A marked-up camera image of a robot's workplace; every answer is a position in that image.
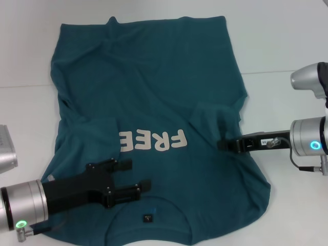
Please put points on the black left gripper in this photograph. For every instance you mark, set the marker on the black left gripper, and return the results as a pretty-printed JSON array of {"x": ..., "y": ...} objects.
[{"x": 71, "y": 191}]

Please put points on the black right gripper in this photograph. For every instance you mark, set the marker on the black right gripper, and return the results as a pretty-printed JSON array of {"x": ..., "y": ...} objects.
[{"x": 253, "y": 147}]

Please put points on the teal t-shirt with FREE print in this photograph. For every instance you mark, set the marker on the teal t-shirt with FREE print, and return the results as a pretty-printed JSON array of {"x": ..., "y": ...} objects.
[{"x": 153, "y": 89}]

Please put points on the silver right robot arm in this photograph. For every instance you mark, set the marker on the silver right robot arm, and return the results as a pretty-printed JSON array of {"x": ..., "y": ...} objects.
[{"x": 302, "y": 133}]

